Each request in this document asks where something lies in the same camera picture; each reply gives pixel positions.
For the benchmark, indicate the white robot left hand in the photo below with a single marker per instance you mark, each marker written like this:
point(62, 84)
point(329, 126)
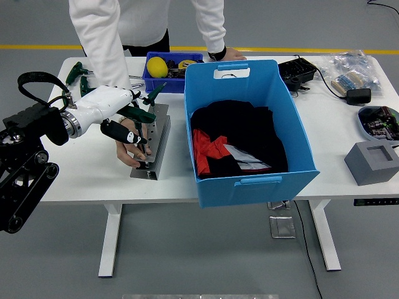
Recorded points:
point(99, 102)

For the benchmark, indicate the person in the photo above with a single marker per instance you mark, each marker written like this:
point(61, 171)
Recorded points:
point(140, 25)

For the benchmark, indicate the black wristwatch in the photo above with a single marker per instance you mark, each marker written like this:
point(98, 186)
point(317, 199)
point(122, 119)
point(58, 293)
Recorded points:
point(218, 55)

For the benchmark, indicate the person's right forearm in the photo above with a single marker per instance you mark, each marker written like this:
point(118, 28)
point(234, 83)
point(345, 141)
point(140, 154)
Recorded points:
point(109, 68)

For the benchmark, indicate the person's right hand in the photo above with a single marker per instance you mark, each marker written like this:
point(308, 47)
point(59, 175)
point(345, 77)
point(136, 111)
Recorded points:
point(131, 154)

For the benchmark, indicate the white table leg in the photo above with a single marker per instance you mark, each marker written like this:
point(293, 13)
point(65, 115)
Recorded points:
point(325, 236)
point(110, 236)

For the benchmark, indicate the black desk control panel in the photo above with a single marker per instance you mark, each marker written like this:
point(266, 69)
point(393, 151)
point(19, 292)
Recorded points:
point(374, 202)

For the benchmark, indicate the person's left forearm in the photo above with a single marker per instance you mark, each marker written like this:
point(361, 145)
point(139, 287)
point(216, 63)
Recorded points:
point(212, 28)

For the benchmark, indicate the yellow tape measure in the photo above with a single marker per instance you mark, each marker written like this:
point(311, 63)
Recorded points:
point(186, 63)

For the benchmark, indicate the pale blue oval tray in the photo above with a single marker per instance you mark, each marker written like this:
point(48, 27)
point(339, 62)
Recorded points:
point(363, 128)

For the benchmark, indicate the grey block with square recess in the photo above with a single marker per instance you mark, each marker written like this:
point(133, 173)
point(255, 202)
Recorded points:
point(368, 171)

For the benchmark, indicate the small metal floor plate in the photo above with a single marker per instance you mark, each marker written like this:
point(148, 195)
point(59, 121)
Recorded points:
point(279, 205)

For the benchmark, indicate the small dark blue parts bin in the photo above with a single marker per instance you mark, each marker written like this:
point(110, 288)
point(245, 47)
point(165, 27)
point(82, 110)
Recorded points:
point(162, 84)

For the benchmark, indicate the large light blue plastic box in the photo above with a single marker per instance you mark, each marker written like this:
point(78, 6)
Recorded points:
point(249, 193)

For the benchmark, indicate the grey metal tool stand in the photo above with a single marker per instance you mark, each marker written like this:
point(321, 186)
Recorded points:
point(159, 146)

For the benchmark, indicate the clear bag of blue parts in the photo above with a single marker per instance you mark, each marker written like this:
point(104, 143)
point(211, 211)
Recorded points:
point(349, 62)

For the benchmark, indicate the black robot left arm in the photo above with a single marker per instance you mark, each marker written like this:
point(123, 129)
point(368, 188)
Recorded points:
point(31, 124)

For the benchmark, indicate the black plastic tray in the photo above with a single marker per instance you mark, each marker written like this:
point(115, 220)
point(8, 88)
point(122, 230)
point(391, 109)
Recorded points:
point(296, 70)

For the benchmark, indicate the large metal floor plate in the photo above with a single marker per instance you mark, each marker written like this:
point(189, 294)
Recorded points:
point(282, 227)

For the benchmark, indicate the black and red cloth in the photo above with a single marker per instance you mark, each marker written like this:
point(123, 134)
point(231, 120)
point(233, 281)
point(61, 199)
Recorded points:
point(249, 130)

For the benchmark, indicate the dark electronic components pile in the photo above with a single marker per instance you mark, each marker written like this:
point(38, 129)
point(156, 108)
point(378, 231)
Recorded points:
point(380, 124)

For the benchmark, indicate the beige resistor strip bundle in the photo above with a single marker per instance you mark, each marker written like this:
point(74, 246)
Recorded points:
point(346, 82)

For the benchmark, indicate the dark small hardware parts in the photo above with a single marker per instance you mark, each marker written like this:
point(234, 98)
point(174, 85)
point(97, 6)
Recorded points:
point(176, 73)

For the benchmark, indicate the person's left hand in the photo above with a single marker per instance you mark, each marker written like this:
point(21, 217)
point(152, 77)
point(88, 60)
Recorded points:
point(233, 55)

